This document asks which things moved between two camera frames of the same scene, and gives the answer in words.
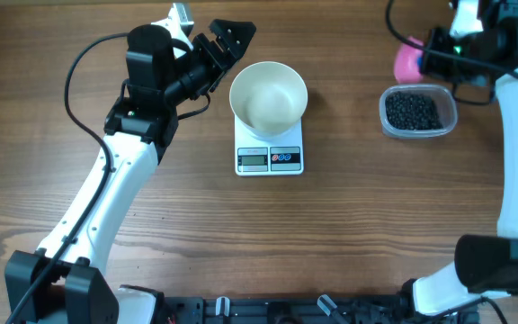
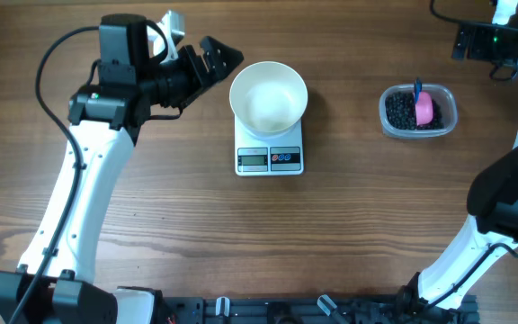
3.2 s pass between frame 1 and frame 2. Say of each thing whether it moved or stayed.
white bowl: stayed
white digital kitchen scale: stayed
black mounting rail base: stayed
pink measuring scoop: moved
